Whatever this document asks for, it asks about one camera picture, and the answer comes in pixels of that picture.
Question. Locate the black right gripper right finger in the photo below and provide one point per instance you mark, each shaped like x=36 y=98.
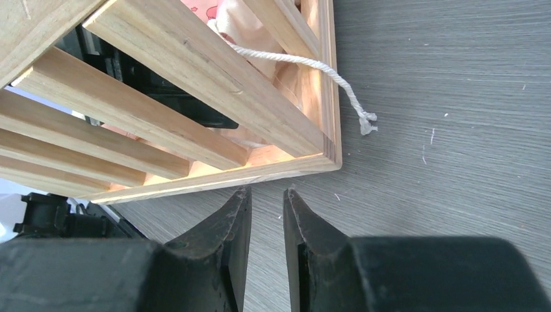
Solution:
x=330 y=271

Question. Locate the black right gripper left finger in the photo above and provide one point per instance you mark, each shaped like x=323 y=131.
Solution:
x=204 y=269

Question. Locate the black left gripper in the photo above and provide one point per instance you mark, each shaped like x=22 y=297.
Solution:
x=103 y=56

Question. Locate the wooden slatted pet bed frame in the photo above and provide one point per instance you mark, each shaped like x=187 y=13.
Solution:
x=113 y=101

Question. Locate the pink unicorn print cushion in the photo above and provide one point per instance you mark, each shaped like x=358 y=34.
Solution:
x=237 y=24

